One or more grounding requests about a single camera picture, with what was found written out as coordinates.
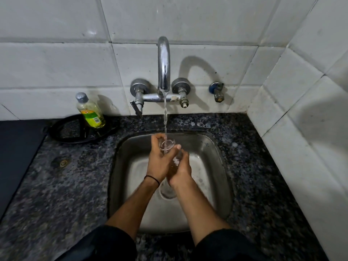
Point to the person's black right sleeve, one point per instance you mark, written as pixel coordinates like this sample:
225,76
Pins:
225,247

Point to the person's right hand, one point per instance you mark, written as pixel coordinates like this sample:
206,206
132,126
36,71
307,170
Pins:
181,171

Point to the clear drinking glass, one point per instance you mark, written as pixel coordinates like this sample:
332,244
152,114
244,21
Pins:
169,145

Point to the stainless steel sink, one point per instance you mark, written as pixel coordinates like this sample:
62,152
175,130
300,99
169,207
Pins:
212,176

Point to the sink drain strainer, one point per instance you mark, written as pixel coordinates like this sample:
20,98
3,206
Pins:
167,191

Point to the black stove top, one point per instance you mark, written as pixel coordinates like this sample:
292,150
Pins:
16,160

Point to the person's black sleeve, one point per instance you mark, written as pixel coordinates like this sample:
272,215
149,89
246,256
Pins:
225,247
103,246

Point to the person's right fingers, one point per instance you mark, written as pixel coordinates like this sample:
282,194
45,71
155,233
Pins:
185,159

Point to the chrome wall mixer faucet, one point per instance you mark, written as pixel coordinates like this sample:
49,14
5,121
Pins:
164,65

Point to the person's left forearm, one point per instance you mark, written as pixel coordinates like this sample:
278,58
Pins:
130,206

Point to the person's left hand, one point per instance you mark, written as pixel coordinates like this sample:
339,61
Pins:
156,163

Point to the person's left thumb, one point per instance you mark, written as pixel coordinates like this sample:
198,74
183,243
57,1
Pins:
174,150

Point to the black plastic tray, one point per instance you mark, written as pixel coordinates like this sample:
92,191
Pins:
68,133

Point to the person's right forearm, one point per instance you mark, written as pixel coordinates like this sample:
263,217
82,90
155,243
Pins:
195,209

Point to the person's black left sleeve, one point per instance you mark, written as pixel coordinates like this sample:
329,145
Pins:
103,246

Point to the yellow dish soap bottle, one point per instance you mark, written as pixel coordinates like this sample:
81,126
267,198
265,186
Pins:
92,114

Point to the black wrist band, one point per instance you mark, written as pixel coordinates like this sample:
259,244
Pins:
152,178

